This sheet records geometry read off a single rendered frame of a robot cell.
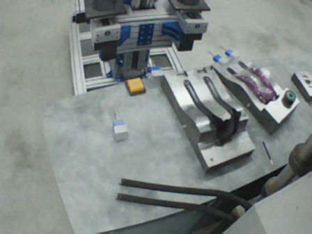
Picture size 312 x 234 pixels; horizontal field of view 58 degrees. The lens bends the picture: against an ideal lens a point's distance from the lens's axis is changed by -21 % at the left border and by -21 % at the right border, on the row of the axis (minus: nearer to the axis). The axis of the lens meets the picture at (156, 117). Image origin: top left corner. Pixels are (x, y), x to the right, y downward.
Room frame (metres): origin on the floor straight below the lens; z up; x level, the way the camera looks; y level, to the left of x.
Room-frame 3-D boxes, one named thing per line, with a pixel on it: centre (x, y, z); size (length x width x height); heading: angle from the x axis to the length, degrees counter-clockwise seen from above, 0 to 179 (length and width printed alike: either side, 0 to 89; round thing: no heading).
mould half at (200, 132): (0.99, -0.24, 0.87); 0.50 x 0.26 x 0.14; 31
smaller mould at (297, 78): (1.42, -0.92, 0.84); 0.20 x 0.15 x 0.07; 31
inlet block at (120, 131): (0.86, 0.15, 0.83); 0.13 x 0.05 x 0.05; 24
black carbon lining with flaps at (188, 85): (1.01, -0.24, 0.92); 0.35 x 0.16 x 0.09; 31
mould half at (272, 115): (1.25, -0.50, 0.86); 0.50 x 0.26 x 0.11; 48
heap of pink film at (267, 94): (1.25, -0.49, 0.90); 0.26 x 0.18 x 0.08; 48
